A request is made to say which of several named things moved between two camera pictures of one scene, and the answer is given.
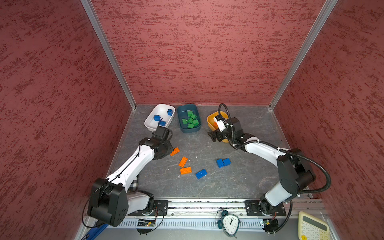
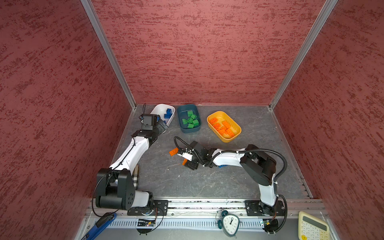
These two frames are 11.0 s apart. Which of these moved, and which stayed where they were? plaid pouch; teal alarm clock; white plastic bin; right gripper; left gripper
Moved: right gripper; left gripper
Stayed: plaid pouch; teal alarm clock; white plastic bin
